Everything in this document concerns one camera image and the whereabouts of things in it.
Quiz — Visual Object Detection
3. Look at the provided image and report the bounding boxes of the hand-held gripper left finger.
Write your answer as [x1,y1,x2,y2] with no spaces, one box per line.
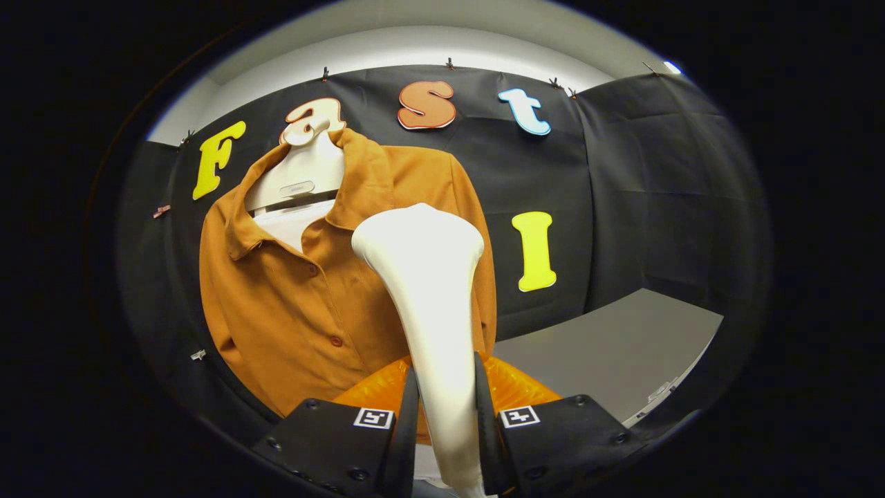
[252,356,420,497]

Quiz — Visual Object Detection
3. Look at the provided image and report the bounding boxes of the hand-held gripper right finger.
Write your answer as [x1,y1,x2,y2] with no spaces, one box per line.
[474,353,647,497]

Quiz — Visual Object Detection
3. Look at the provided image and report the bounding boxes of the orange button-up shirt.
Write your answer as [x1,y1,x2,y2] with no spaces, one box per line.
[199,128,497,443]

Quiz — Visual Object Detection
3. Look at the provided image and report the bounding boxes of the white garment steamer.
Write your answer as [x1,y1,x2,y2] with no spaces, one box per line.
[351,203,488,498]

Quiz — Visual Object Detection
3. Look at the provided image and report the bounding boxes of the white mannequin torso stand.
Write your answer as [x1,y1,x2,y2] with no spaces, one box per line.
[243,118,346,253]

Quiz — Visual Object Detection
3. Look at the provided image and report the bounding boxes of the black backdrop cloth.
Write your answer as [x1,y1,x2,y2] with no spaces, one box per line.
[118,66,772,450]

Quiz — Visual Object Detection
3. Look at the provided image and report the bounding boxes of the row of black backdrop clips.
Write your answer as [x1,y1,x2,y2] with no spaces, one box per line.
[178,58,659,149]

